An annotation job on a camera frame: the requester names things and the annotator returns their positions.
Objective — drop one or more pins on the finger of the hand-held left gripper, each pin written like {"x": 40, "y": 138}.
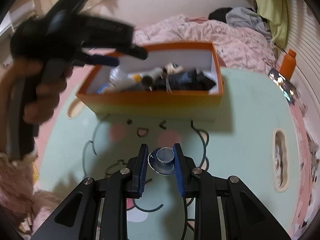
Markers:
{"x": 102, "y": 60}
{"x": 136, "y": 51}

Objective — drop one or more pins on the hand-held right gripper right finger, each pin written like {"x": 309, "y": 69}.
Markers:
{"x": 178, "y": 172}

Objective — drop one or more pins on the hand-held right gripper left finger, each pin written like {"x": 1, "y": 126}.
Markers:
{"x": 142, "y": 170}

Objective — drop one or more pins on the small round glass cup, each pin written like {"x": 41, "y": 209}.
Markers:
{"x": 162, "y": 161}

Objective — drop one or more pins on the orange cardboard box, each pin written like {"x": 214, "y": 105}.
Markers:
{"x": 150, "y": 105}

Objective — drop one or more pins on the person's left forearm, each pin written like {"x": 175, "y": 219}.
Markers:
{"x": 15, "y": 177}

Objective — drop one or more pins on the dark cylindrical container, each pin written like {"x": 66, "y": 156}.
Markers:
{"x": 147, "y": 81}

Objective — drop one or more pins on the person's left hand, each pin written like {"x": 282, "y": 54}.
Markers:
{"x": 42, "y": 102}

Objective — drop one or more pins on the clear plastic wrapped white item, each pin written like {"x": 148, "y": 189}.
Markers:
{"x": 117, "y": 75}

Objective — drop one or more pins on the white tube with yellow cap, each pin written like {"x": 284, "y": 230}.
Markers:
{"x": 135, "y": 77}

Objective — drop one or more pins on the plain white tube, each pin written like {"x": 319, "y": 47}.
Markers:
{"x": 152, "y": 72}

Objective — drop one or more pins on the blue rimmed lid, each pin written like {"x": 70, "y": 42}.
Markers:
{"x": 103, "y": 89}

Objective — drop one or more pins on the white and black printed packet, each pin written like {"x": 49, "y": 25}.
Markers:
{"x": 173, "y": 67}

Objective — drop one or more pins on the dark cloth with lace trim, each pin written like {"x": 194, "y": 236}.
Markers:
{"x": 190, "y": 80}

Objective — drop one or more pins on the pink floral blanket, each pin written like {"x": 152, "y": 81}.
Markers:
{"x": 200, "y": 32}

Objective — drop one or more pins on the black clothing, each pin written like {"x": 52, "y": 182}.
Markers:
{"x": 220, "y": 13}

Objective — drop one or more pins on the grey clothing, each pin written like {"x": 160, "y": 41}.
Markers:
{"x": 245, "y": 17}

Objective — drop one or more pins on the phone with lit screen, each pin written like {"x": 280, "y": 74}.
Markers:
{"x": 281, "y": 83}

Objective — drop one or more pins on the yellow-green cloth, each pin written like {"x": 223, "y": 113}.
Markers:
{"x": 270, "y": 10}

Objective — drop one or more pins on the orange bottle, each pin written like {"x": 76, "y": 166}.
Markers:
{"x": 287, "y": 65}

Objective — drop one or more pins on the white louvered door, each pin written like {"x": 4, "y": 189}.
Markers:
{"x": 305, "y": 55}

